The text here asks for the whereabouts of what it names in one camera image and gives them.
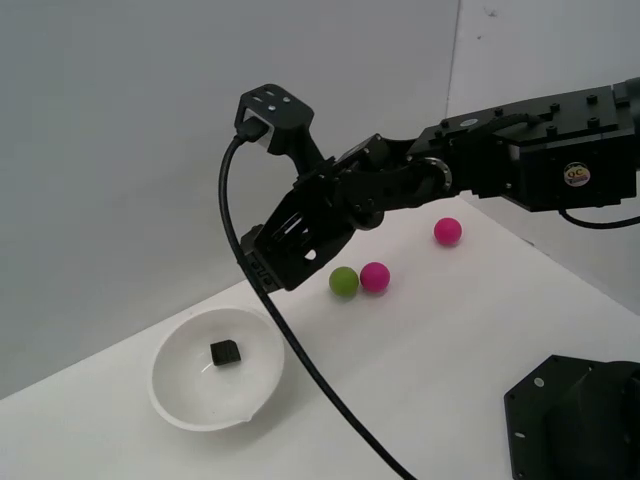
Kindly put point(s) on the pink golf ball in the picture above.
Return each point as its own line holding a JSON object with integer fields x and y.
{"x": 447, "y": 231}
{"x": 375, "y": 277}

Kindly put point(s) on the small black box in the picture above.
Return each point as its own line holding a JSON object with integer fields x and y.
{"x": 225, "y": 354}

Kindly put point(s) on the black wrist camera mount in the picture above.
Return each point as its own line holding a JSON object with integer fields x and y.
{"x": 285, "y": 112}

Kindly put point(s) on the green golf ball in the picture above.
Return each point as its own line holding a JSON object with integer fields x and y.
{"x": 344, "y": 282}

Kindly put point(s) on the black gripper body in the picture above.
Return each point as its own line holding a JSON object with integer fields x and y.
{"x": 375, "y": 185}

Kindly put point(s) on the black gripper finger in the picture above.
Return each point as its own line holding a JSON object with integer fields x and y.
{"x": 320, "y": 235}
{"x": 251, "y": 250}

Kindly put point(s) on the white bowl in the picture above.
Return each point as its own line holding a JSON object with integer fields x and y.
{"x": 190, "y": 395}

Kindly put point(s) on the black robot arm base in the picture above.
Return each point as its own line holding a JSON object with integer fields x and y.
{"x": 580, "y": 425}

